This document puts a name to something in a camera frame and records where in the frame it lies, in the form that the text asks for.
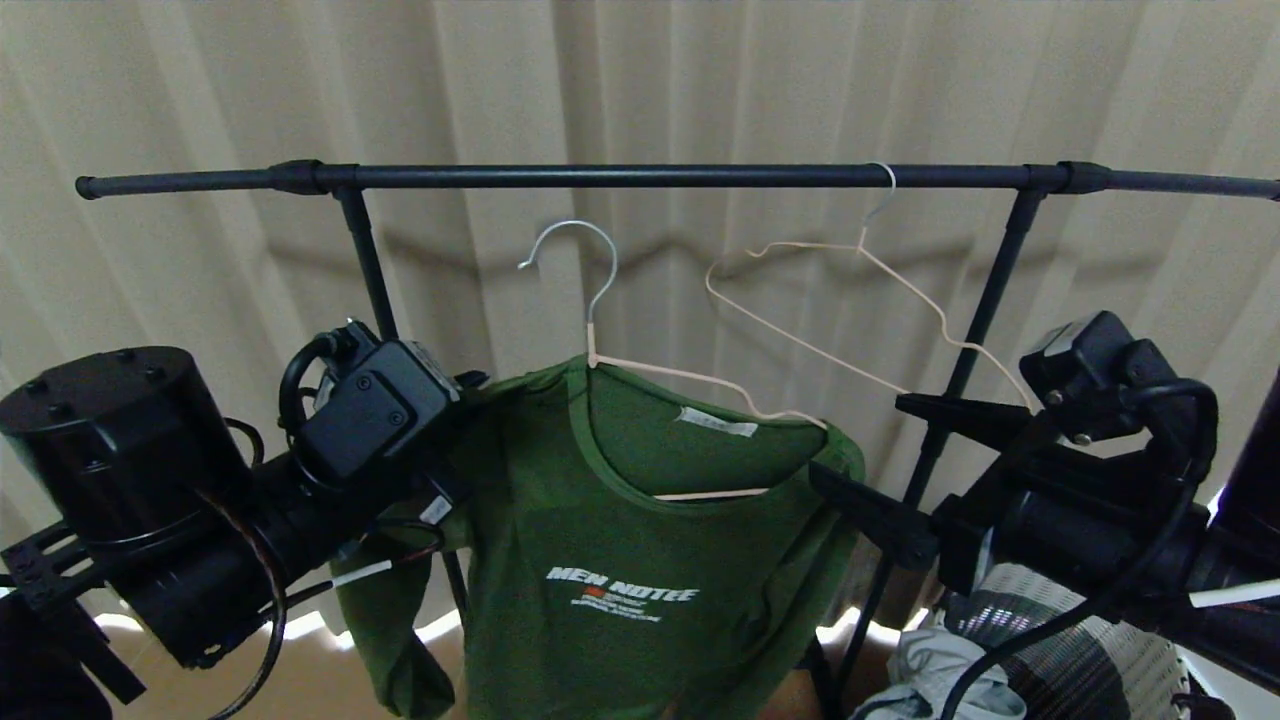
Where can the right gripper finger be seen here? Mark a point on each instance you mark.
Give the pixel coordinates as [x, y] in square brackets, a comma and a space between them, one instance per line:
[895, 530]
[1000, 428]

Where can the black clothes rack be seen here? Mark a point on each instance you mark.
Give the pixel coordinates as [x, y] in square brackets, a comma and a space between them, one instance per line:
[700, 176]

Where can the green long-sleeved shirt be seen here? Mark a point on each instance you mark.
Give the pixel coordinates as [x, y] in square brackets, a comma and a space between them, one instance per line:
[620, 650]

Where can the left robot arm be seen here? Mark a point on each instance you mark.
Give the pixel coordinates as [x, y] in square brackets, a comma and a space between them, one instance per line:
[110, 440]

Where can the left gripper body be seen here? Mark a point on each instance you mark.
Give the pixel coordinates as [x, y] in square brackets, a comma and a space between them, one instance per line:
[350, 520]

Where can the pink clothes hanger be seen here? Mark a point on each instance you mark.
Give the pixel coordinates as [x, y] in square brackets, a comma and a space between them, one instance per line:
[800, 340]
[640, 367]

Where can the white laundry basket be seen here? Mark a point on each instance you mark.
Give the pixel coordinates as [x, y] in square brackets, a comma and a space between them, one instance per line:
[1100, 660]

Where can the beige curtain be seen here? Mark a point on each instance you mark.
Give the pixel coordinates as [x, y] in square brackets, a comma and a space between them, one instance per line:
[700, 90]

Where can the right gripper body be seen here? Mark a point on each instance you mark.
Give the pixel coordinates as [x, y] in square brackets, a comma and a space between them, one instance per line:
[1080, 530]

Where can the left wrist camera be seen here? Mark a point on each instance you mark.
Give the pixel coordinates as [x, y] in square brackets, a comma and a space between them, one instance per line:
[380, 410]

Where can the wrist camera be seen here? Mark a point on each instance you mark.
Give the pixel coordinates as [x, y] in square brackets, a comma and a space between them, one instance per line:
[1080, 365]
[380, 410]

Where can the pale grey garment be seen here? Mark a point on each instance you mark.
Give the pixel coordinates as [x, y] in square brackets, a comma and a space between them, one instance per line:
[940, 660]

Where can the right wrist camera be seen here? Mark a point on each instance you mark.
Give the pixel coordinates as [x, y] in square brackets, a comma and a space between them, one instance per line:
[1080, 365]

